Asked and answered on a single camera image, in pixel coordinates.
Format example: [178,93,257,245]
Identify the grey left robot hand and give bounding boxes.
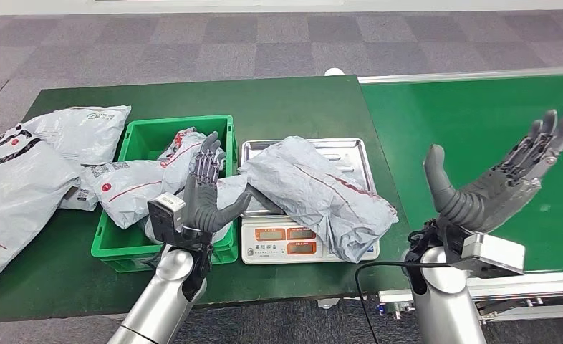
[183,131,253,234]

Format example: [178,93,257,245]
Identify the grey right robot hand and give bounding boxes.
[423,104,563,234]

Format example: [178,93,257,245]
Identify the grey parcel red print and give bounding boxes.
[239,136,399,264]
[143,174,250,245]

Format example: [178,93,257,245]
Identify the grey parcel QR codes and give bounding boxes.
[80,127,228,231]

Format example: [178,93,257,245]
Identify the white electronic scale steel tray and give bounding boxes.
[239,138,381,266]

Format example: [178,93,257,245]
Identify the green plastic crate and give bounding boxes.
[90,114,240,274]

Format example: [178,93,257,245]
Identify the grey mailer bag small label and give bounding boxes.
[22,105,133,211]

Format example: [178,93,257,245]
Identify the large grey bag black print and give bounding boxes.
[0,124,81,292]

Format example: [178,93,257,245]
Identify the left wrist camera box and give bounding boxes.
[147,193,188,245]

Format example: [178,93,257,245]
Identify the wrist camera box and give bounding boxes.
[147,193,188,245]
[459,232,526,280]

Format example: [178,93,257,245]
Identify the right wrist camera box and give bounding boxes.
[459,232,526,280]

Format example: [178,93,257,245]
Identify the green conveyor belt aluminium frame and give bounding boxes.
[357,66,563,324]

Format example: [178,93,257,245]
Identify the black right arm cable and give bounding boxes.
[355,262,453,344]

